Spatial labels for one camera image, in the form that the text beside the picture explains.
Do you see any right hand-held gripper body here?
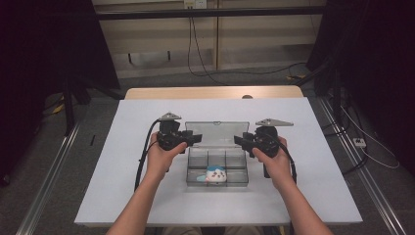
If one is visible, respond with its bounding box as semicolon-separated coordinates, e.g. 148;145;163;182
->
250;117;295;160

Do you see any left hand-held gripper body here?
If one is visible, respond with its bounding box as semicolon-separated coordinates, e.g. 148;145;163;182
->
156;112;189;152

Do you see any clear plastic compartment box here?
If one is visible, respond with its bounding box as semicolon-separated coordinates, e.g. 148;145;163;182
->
185;120;251;188

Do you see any white and blue plush toy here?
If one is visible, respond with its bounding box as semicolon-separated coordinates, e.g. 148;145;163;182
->
196;164;228;186

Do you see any person's left hand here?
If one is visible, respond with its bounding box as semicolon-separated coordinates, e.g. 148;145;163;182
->
145;131;188;178

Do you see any person's right hand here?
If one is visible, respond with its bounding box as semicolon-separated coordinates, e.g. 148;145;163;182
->
253;136;297;191

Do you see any wooden table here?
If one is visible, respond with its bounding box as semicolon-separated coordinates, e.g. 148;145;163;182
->
124;85;304;101

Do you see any white table board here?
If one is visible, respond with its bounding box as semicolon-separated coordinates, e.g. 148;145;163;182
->
73;97;364;228

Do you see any black metal stand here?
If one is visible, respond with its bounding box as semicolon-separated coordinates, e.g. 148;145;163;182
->
295;58;346;126
62;74;125;136

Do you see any person's right leg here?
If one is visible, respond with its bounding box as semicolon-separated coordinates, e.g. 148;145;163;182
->
224;225;265;235

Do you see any person's leg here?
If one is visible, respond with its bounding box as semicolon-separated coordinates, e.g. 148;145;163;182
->
224;225;265;235
161;226;204;235

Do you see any person's left leg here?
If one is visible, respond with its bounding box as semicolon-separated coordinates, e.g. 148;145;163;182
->
161;226;204;235

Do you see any black horizontal bar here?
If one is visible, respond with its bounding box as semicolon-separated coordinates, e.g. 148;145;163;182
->
94;5;327;22

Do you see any black curtain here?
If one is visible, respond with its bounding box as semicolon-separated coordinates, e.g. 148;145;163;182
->
306;0;415;167
0;0;120;187

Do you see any right hand-held gripper black cable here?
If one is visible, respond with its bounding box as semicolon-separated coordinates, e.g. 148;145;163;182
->
276;136;299;184

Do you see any hand-held gripper black cable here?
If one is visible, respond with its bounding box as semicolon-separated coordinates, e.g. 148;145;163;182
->
276;136;299;184
134;118;162;192

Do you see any left hand-held gripper black cable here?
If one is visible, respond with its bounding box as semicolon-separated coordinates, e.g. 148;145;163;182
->
134;118;162;192

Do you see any black floor cable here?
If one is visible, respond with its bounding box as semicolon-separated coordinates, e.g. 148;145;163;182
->
321;97;370;175

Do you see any black power cable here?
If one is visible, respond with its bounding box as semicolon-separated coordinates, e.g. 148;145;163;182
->
190;16;228;86
186;7;307;78

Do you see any metal floor rail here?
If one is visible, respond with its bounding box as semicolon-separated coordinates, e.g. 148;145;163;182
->
317;97;409;235
14;120;82;235

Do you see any white floor cable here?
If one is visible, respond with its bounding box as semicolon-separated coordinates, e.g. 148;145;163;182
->
339;104;400;170

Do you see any white wall outlet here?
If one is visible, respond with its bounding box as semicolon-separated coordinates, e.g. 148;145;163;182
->
183;0;208;10

